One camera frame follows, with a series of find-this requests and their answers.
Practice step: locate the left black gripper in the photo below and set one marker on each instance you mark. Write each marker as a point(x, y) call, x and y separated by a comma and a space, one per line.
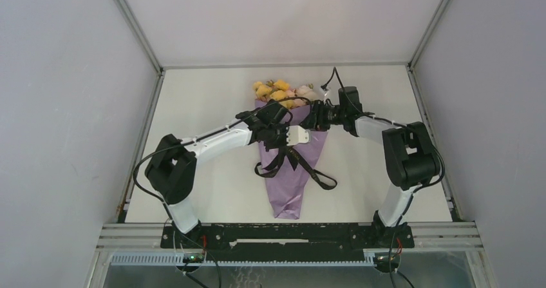
point(283, 127)

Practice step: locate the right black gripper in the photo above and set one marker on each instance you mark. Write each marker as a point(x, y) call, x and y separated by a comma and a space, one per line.
point(316, 116)

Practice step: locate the white fake flower stem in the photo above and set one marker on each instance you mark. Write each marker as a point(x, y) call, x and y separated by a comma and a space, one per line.
point(307, 92)

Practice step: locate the yellow fake flower stem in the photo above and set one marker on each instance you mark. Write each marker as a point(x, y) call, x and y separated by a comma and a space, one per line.
point(278, 90)

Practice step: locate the pink wrapping paper sheet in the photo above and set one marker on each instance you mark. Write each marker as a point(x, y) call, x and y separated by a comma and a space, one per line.
point(285, 190)

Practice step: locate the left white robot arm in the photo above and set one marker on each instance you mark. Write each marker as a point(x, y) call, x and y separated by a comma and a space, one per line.
point(168, 173)

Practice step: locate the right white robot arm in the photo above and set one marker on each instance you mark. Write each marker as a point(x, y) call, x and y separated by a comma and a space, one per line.
point(412, 161)

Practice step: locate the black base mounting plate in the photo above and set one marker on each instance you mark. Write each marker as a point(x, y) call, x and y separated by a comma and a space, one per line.
point(309, 242)

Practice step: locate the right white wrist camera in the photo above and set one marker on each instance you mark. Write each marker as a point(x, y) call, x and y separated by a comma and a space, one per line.
point(325, 92)

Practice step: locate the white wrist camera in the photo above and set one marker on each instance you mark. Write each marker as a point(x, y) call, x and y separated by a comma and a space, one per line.
point(325, 92)
point(297, 135)

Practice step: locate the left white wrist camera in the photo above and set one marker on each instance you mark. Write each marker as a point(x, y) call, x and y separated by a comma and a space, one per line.
point(297, 135)

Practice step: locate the white cable duct strip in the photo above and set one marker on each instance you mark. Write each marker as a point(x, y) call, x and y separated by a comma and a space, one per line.
point(171, 259)

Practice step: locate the aluminium frame rail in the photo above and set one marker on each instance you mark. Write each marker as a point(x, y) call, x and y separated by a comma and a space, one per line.
point(137, 31)

